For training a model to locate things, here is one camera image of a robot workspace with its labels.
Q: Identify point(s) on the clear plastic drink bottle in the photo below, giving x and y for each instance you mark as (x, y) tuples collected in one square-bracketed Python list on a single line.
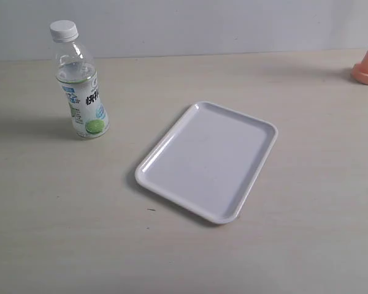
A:
[(77, 76)]

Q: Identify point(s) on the white bottle cap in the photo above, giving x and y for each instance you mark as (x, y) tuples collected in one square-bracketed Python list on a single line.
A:
[(63, 31)]

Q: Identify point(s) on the white rectangular plastic tray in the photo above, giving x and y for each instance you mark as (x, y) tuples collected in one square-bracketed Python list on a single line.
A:
[(208, 161)]

